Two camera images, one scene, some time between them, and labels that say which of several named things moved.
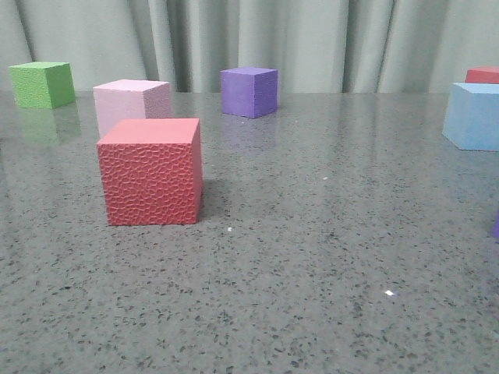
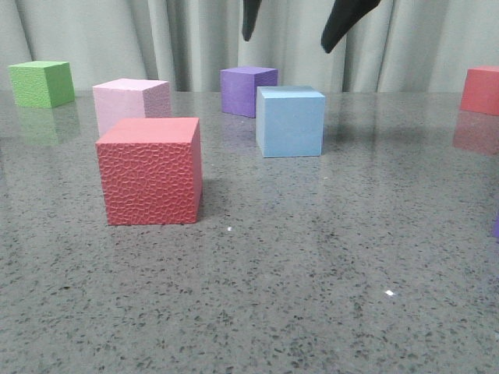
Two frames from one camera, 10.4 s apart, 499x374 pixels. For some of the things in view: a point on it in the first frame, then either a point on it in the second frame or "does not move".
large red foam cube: (151, 171) does not move
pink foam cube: (129, 100) does not move
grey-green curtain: (315, 45) does not move
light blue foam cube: (472, 116) -> (290, 121)
